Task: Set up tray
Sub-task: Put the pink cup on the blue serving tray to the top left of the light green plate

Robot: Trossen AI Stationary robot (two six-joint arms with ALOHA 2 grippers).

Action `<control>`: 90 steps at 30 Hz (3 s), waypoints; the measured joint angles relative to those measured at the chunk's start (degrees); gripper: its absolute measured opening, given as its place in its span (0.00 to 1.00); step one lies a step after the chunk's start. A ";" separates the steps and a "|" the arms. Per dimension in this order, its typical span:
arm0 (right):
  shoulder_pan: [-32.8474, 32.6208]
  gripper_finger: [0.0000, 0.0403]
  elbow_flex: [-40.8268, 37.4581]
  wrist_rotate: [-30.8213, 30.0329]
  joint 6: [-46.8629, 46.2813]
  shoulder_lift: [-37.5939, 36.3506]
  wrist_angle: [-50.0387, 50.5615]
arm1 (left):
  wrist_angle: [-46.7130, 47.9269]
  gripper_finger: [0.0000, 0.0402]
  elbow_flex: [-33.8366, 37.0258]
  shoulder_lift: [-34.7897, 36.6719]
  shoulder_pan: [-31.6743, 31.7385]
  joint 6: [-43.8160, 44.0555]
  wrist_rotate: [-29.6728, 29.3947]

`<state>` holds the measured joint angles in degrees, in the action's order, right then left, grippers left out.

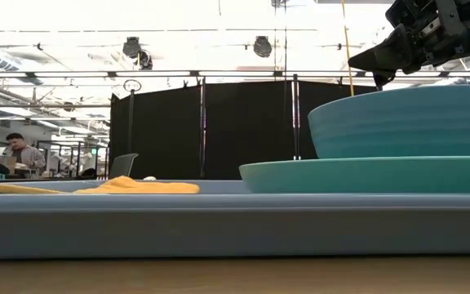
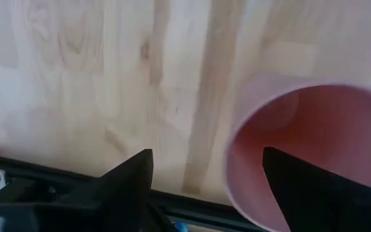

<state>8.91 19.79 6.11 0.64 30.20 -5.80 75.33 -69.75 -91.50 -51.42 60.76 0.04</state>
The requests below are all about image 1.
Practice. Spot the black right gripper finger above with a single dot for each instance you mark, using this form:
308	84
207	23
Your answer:
386	53
383	78

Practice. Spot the blue plastic bowl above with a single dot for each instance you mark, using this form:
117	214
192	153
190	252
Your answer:
402	126

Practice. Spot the green plastic plate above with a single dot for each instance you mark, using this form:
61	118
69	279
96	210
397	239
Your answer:
361	175

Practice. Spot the light blue plastic tray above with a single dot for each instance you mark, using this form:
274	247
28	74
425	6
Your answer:
218	228

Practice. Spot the yellow cloth napkin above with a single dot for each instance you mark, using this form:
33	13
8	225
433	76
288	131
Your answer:
145	188

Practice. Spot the metal partition pole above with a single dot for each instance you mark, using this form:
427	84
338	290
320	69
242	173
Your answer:
295	122
202	122

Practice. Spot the black ceiling lamp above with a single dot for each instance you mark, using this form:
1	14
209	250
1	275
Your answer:
132	47
262	46

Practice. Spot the small white object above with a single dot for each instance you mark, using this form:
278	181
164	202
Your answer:
149	178

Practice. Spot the grey office chair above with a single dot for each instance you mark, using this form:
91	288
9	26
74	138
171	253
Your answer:
121	167

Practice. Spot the person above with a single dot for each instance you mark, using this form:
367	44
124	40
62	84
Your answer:
29	157

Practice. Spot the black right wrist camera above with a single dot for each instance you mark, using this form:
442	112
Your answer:
402	10

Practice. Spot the long horizontal metal rail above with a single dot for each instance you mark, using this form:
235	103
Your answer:
218	74

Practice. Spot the black background rig frame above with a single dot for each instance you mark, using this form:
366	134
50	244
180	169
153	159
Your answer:
72	141

